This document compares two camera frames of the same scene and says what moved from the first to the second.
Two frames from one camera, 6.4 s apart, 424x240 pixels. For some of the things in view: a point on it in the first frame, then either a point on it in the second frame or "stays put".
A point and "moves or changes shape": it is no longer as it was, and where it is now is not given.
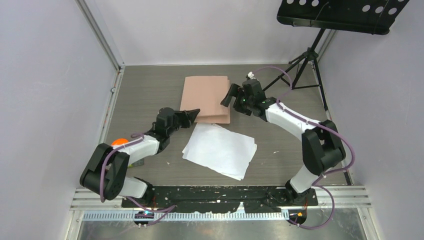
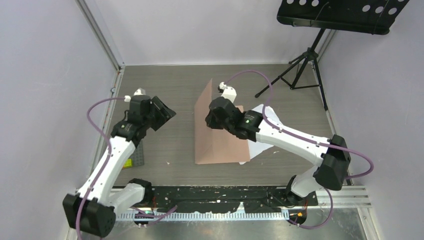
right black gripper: (234, 91) -> (211, 122)
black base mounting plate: (223, 199) stays put
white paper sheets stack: (220, 149) moves or changes shape
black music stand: (375, 17) stays put
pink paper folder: (206, 93) -> (215, 145)
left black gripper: (187, 117) -> (164, 113)
